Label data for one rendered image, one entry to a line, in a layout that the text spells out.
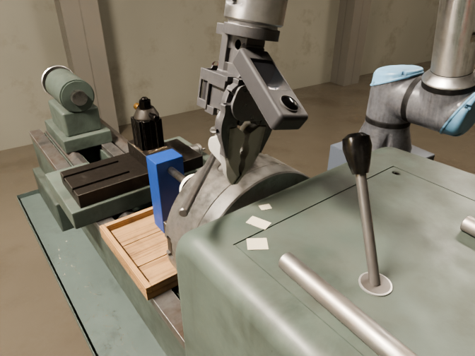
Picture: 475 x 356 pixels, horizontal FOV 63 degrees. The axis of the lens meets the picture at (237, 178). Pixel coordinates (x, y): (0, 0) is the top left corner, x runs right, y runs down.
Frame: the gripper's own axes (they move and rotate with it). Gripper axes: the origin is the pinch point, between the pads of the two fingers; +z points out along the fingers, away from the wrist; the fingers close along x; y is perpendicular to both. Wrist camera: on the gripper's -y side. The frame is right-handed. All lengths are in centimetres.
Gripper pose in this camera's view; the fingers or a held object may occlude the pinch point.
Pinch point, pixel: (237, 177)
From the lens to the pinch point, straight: 54.4
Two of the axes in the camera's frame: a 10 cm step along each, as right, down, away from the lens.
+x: -7.8, 1.3, -6.1
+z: -1.6, 9.1, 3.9
